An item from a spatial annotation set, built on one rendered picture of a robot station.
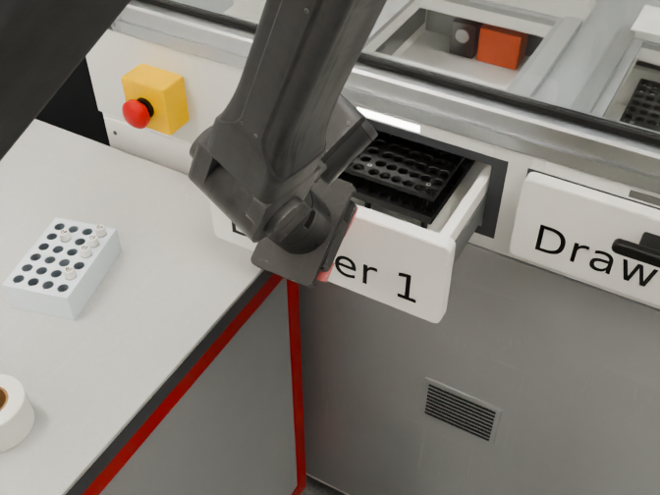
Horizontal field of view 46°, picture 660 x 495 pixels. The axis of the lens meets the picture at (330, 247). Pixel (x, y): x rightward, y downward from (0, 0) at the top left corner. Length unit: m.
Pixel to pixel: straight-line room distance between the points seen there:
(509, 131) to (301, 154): 0.40
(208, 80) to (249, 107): 0.57
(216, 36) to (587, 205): 0.48
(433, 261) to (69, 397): 0.41
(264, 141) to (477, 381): 0.72
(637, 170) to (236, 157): 0.47
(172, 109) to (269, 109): 0.61
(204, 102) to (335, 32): 0.67
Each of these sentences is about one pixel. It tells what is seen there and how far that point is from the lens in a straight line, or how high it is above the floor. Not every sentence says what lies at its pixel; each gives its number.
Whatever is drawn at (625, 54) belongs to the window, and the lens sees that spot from 0.81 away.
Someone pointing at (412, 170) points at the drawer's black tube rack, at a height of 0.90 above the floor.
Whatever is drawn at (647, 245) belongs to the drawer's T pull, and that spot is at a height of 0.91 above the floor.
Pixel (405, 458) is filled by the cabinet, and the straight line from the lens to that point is 1.38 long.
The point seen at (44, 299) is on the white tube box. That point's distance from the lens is 0.96.
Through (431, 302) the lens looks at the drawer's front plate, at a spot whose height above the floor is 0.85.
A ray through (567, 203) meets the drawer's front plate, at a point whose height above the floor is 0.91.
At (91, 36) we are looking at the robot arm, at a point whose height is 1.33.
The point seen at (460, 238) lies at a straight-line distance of 0.86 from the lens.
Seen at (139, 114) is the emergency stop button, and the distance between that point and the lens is 1.05.
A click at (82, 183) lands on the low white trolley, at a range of 1.16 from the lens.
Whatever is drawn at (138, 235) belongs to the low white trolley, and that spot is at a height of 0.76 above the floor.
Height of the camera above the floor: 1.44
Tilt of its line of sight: 43 degrees down
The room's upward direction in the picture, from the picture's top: straight up
